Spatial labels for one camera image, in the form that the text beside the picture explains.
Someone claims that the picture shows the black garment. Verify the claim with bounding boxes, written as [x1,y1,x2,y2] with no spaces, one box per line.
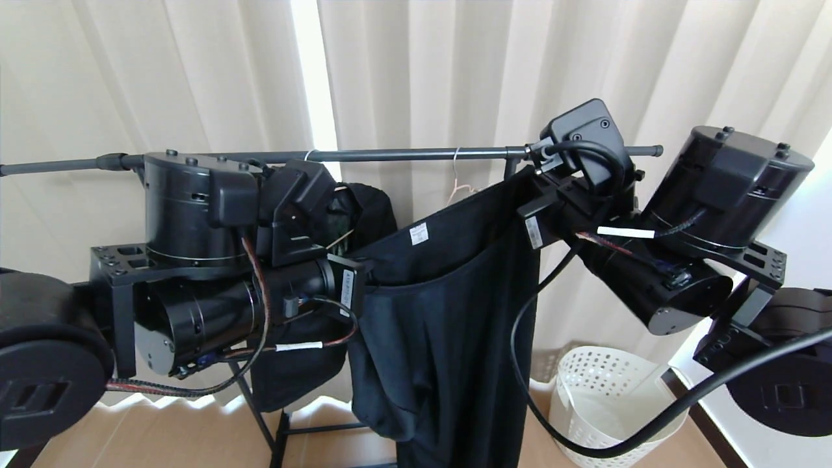
[348,174,541,468]

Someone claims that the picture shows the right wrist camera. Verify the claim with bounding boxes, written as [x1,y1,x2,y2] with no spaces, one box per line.
[530,99,636,199]

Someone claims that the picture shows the beige curtain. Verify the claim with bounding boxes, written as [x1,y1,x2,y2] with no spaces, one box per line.
[318,0,832,384]
[0,0,339,410]

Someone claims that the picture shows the black clothes rack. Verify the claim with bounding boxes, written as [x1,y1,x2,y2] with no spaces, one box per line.
[0,144,664,468]

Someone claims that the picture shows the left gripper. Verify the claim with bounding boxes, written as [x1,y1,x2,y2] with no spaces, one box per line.
[133,253,368,379]

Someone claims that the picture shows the black cable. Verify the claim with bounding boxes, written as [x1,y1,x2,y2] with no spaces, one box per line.
[106,237,272,398]
[509,240,832,460]

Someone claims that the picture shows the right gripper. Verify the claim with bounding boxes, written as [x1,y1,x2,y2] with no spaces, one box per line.
[517,185,735,336]

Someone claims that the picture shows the pink clothes hanger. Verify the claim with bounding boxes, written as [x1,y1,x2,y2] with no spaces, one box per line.
[303,149,357,253]
[448,147,485,203]

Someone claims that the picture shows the white laundry basket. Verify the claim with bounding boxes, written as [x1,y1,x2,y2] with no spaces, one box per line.
[549,346,691,468]

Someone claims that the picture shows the black shorts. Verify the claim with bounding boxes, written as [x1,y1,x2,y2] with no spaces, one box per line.
[250,183,398,413]

